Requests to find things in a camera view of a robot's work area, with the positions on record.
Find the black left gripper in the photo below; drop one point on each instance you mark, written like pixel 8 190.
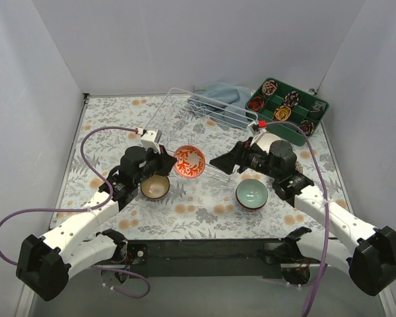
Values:
pixel 158 159

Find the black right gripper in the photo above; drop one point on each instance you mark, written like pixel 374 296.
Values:
pixel 238 158

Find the black glazed bowl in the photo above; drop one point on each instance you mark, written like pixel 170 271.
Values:
pixel 155 188

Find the orange white floral bowl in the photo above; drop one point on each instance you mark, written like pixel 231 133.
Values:
pixel 190 161

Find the pale green bowl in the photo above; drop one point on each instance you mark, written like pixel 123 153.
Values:
pixel 251 190

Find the plain white ribbed bowl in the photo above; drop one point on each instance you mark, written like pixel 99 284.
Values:
pixel 266 141

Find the brown floral pattern bowl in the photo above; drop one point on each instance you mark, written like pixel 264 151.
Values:
pixel 299 167

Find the blue white zigzag bowl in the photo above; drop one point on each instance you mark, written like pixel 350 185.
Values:
pixel 252 206

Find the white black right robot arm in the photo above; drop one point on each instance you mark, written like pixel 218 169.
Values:
pixel 364 252

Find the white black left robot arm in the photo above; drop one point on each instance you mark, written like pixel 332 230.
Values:
pixel 108 201

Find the floral patterned table mat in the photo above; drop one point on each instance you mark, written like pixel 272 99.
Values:
pixel 194 208

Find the light blue cloth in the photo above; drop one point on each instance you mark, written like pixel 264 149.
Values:
pixel 224 101

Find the red black rolled tie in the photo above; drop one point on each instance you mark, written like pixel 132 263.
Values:
pixel 256 104

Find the yellow rolled tie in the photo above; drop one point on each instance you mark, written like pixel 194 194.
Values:
pixel 282 113

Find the green compartment tray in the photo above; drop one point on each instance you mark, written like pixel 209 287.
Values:
pixel 290 129

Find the brown patterned rolled tie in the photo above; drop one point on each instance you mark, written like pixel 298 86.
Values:
pixel 269 87

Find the dark floral rolled tie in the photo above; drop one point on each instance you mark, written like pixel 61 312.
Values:
pixel 308 127

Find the black white rolled tie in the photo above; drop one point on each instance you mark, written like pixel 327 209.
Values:
pixel 291 99

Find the grey folded cloth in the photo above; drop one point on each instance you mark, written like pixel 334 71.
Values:
pixel 317 110

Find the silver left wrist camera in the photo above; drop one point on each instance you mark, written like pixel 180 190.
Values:
pixel 150 139

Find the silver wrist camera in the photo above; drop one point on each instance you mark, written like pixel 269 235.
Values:
pixel 258 130
pixel 150 139

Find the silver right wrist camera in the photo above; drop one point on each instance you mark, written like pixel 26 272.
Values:
pixel 258 130

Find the white wire dish rack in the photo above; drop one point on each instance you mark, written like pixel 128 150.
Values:
pixel 214 127

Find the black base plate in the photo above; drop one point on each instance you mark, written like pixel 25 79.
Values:
pixel 165 258

